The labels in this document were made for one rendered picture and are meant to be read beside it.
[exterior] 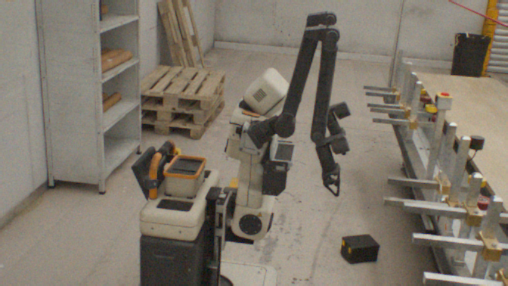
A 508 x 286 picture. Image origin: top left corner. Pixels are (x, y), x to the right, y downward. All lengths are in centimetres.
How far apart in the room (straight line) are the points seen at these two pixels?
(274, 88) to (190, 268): 84
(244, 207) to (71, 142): 217
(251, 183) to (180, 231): 37
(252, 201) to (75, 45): 212
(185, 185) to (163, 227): 21
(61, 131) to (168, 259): 210
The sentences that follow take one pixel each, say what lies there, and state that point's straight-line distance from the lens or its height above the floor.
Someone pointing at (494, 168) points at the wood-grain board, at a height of 90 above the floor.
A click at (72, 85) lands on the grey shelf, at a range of 413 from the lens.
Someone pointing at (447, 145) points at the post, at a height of 104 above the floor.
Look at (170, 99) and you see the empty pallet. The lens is 544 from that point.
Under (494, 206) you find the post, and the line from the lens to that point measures 204.
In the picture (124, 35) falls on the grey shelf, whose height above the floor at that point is 107.
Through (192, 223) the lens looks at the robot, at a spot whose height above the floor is 78.
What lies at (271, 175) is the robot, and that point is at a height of 98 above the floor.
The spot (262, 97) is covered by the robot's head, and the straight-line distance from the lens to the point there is 220.
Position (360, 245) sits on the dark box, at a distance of 358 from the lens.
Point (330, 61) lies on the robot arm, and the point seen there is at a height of 150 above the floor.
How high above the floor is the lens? 189
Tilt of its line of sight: 20 degrees down
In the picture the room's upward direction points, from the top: 4 degrees clockwise
